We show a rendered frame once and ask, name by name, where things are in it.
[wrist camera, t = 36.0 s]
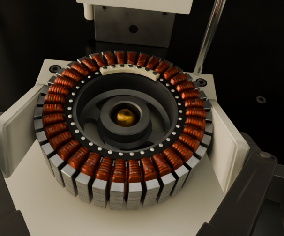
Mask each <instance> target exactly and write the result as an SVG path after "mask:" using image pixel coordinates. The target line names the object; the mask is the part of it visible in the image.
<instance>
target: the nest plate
mask: <svg viewBox="0 0 284 236"><path fill-rule="evenodd" d="M71 62H72V61H63V60H53V59H45V60H44V62H43V65H42V68H41V71H40V73H39V76H38V79H37V82H36V84H37V83H39V84H45V85H48V83H47V82H48V81H49V79H50V78H51V77H52V76H53V75H54V76H56V72H58V71H59V70H60V69H61V68H65V69H66V65H67V64H69V63H71ZM183 73H188V72H183ZM188 74H189V75H190V76H191V77H192V78H193V79H192V82H193V81H196V82H197V83H198V84H199V86H200V87H201V88H200V91H201V90H203V92H204V93H205V95H206V97H207V99H215V100H216V101H217V96H216V91H215V85H214V79H213V75H212V74H201V75H199V76H197V75H194V74H193V73H188ZM56 77H57V76H56ZM207 99H206V100H207ZM148 108H149V110H150V119H151V122H152V129H153V130H154V131H155V132H157V133H163V132H164V127H163V124H162V121H161V119H160V117H159V116H158V115H157V114H156V113H155V112H154V111H153V110H152V109H151V108H150V107H148ZM84 132H85V134H86V135H87V136H88V137H89V138H91V139H92V140H93V141H95V142H96V143H98V144H100V145H102V146H105V144H104V143H103V142H102V140H101V138H100V136H99V134H98V131H97V125H96V124H95V123H92V122H88V123H85V125H84ZM4 179H5V182H6V184H7V187H8V190H9V192H10V195H11V197H12V200H13V203H14V205H15V208H16V210H20V211H21V213H22V215H23V218H24V220H25V223H26V225H27V228H28V230H29V233H30V235H31V236H196V234H197V232H198V231H199V229H200V228H201V226H202V225H203V223H204V222H207V223H209V221H210V220H211V218H212V216H213V215H214V213H215V211H216V210H217V208H218V207H219V205H220V204H221V202H222V200H223V199H224V197H225V195H226V194H225V193H224V192H223V190H222V188H221V186H220V183H219V181H218V178H217V176H216V174H215V172H214V169H213V167H212V165H211V162H210V160H209V157H208V155H207V153H206V152H205V154H204V156H203V158H202V160H201V162H200V164H199V166H198V168H197V169H196V171H195V173H194V175H193V176H192V178H190V180H189V182H188V183H187V184H186V185H185V186H184V187H183V188H181V189H180V191H179V192H178V193H176V194H175V195H174V196H172V197H171V196H170V195H169V197H168V199H167V200H165V201H163V202H161V203H159V204H158V203H157V201H156V200H155V203H154V205H153V206H150V207H147V208H142V204H141V201H140V204H139V208H138V209H137V210H127V208H126V202H125V198H124V199H123V206H122V210H111V209H110V198H109V201H107V205H106V209H105V208H100V207H97V206H94V199H92V201H91V203H90V204H88V203H86V202H84V201H81V200H80V198H79V194H78V195H77V196H76V197H75V196H73V195H72V194H70V193H69V192H67V189H66V187H64V188H63V187H62V186H61V185H60V184H59V183H58V182H57V180H56V178H55V177H53V175H52V174H51V172H50V170H49V168H48V165H47V164H46V162H45V159H44V156H43V153H42V150H41V148H40V145H39V142H38V140H37V139H36V140H35V142H34V143H33V145H32V146H31V148H30V149H29V151H28V152H27V154H26V155H25V157H24V158H23V159H22V161H21V162H20V163H19V165H18V166H17V168H16V169H15V171H14V172H13V174H12V175H11V176H10V177H9V178H4Z"/></svg>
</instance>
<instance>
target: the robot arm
mask: <svg viewBox="0 0 284 236"><path fill-rule="evenodd" d="M44 85H45V84H39V83H37V84H36V85H35V86H34V87H33V88H32V89H31V90H29V91H28V92H27V93H26V94H25V95H24V96H23V97H21V98H20V99H19V100H18V101H17V102H16V103H15V104H13V105H12V106H11V107H10V108H9V109H8V110H7V111H5V112H0V236H31V235H30V233H29V230H28V228H27V225H26V223H25V220H24V218H23V215H22V213H21V211H20V210H16V208H15V205H14V203H13V200H12V197H11V195H10V192H9V190H8V187H7V184H6V182H5V179H4V178H9V177H10V176H11V175H12V174H13V172H14V171H15V169H16V168H17V166H18V165H19V163H20V162H21V161H22V159H23V158H24V157H25V155H26V154H27V152H28V151H29V149H30V148H31V146H32V145H33V143H34V142H35V140H36V139H37V137H36V132H35V129H34V120H35V119H34V109H35V107H37V100H38V97H39V96H41V93H40V92H41V90H42V88H43V87H44ZM206 101H209V103H210V106H211V110H210V112H212V119H213V121H212V124H213V133H212V135H211V141H210V144H209V146H208V148H207V151H206V153H207V155H208V157H209V160H210V162H211V165H212V167H213V169H214V172H215V174H216V176H217V178H218V181H219V183H220V186H221V188H222V190H223V192H224V193H225V194H226V195H225V197H224V199H223V200H222V202H221V204H220V205H219V207H218V208H217V210H216V211H215V213H214V215H213V216H212V218H211V220H210V221H209V223H207V222H204V223H203V225H202V226H201V228H200V229H199V231H198V232H197V234H196V236H252V234H253V231H254V228H255V226H256V224H257V221H258V218H259V216H260V214H261V212H262V208H263V205H264V202H265V200H270V201H273V202H276V203H280V210H281V216H282V222H283V228H284V165H281V164H278V159H277V158H276V157H275V156H273V155H272V154H270V153H267V152H263V151H261V150H260V148H259V147H258V146H257V145H256V143H255V142H254V141H253V139H252V138H251V137H250V136H249V135H247V134H246V133H244V132H239V131H238V130H237V128H236V127H235V126H234V124H233V123H232V122H231V121H230V119H229V118H228V116H227V115H226V114H225V112H224V111H223V109H222V108H221V107H220V105H219V104H218V103H217V101H216V100H215V99H207V100H206Z"/></svg>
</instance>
